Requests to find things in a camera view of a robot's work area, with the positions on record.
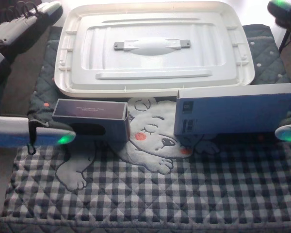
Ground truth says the large light blue box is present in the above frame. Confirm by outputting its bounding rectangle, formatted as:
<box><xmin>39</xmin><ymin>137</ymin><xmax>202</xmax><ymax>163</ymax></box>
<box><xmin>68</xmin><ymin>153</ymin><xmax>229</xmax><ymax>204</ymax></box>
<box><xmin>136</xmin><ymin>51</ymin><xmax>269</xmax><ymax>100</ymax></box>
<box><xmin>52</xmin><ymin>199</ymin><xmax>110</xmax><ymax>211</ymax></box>
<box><xmin>174</xmin><ymin>83</ymin><xmax>291</xmax><ymax>137</ymax></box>

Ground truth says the small dark blue box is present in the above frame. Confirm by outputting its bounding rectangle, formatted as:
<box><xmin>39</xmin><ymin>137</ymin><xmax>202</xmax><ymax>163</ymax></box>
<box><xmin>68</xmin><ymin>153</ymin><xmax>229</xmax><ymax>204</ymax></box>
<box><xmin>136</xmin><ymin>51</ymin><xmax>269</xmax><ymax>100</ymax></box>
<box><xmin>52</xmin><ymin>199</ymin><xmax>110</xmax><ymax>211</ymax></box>
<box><xmin>52</xmin><ymin>99</ymin><xmax>131</xmax><ymax>144</ymax></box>

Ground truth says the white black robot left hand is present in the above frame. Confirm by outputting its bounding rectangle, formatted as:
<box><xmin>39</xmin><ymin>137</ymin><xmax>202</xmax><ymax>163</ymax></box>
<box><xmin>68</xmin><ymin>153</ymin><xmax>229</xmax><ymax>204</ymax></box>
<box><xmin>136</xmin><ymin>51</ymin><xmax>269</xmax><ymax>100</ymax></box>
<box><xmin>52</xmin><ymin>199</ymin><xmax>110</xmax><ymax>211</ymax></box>
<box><xmin>0</xmin><ymin>0</ymin><xmax>64</xmax><ymax>83</ymax></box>

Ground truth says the white plastic storage lid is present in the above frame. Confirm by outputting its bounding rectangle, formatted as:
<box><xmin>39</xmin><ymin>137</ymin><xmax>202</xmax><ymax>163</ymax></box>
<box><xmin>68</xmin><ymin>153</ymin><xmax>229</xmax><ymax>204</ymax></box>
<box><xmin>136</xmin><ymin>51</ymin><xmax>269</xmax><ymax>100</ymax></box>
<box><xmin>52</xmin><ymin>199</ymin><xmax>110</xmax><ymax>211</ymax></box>
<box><xmin>53</xmin><ymin>1</ymin><xmax>257</xmax><ymax>99</ymax></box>

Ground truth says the grey checked bear quilt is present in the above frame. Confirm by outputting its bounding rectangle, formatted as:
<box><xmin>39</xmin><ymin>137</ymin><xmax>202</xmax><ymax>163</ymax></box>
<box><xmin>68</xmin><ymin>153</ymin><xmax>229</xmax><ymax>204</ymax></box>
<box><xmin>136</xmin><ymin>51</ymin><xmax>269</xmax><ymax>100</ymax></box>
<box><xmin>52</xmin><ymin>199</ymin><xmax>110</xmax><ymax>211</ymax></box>
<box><xmin>0</xmin><ymin>24</ymin><xmax>291</xmax><ymax>233</ymax></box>

